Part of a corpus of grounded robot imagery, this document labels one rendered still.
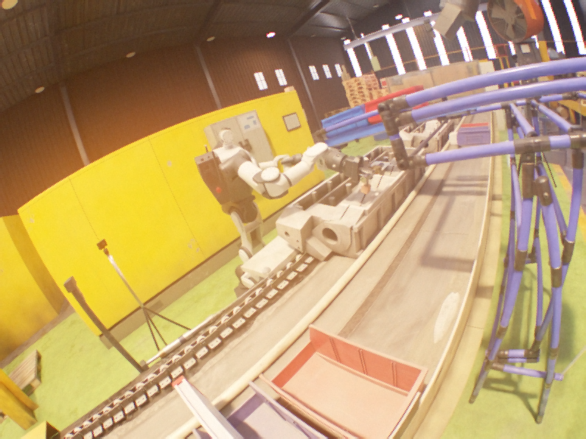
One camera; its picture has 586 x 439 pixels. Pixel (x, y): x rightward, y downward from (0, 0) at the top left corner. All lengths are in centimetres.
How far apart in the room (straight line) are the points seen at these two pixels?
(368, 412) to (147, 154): 288
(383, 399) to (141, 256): 271
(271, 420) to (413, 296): 57
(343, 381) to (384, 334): 19
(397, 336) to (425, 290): 21
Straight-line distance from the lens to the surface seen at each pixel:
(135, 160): 294
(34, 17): 1090
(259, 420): 73
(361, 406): 67
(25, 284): 633
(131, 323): 319
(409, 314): 82
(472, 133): 249
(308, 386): 73
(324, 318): 87
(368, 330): 80
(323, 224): 106
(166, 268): 305
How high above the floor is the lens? 137
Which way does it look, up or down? 21 degrees down
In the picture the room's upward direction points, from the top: 21 degrees counter-clockwise
